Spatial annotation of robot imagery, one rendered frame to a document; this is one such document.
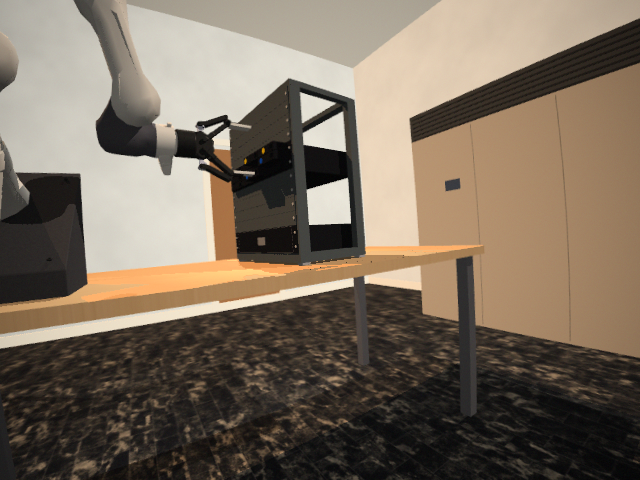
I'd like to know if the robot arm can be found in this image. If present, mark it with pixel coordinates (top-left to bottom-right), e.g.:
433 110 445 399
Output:
0 0 178 221

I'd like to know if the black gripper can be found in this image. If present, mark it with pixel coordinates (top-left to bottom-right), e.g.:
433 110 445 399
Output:
174 115 255 183

